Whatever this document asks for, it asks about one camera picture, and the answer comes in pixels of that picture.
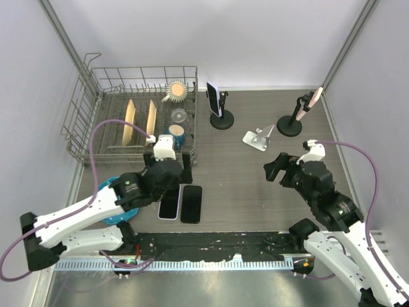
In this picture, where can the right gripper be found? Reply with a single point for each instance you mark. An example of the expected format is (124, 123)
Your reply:
(282, 162)

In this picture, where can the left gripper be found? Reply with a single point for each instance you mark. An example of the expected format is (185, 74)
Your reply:
(185, 178)

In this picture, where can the lavender case phone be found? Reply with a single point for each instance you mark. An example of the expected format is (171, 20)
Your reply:
(168, 207)

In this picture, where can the black phone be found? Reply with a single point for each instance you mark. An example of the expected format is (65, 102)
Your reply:
(191, 203)

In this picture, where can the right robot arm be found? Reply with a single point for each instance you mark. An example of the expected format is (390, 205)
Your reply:
(365, 271)

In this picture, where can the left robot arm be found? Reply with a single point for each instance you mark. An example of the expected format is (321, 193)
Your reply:
(43, 236)

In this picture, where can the white folding phone stand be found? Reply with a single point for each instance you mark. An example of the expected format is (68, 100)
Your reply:
(260, 139)

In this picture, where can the black gooseneck phone stand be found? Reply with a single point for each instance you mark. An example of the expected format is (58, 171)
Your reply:
(288, 125)

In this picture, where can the black round-base phone stand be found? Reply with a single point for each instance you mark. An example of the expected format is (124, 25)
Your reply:
(227, 119)

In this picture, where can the phone in white case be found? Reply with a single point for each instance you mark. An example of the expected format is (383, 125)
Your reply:
(213, 94)

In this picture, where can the pink phone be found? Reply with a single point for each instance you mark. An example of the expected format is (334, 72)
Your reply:
(311, 102)

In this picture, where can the blue ceramic mug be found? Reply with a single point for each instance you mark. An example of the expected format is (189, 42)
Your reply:
(178, 133)

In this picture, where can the right yellow plate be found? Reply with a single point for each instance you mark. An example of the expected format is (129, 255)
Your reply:
(151, 121)

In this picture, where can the yellow plate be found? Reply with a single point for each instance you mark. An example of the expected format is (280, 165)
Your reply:
(129, 118)
(151, 121)

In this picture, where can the clear glass cup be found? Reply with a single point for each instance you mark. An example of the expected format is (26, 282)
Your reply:
(180, 117)

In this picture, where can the left yellow plate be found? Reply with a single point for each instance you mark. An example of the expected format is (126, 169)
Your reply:
(129, 118)

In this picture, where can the blue polka dot plate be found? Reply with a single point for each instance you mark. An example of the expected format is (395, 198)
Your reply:
(113, 220)

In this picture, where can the cream ribbed mug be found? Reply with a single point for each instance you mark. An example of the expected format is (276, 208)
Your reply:
(176, 91)

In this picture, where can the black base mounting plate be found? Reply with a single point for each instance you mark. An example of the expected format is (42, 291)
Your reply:
(211, 246)

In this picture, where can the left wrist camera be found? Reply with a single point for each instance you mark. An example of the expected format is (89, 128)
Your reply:
(163, 147)

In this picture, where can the grey wire dish rack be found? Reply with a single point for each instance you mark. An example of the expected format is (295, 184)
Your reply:
(102, 93)

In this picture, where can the white slotted cable duct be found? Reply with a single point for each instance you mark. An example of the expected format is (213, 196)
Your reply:
(236, 264)

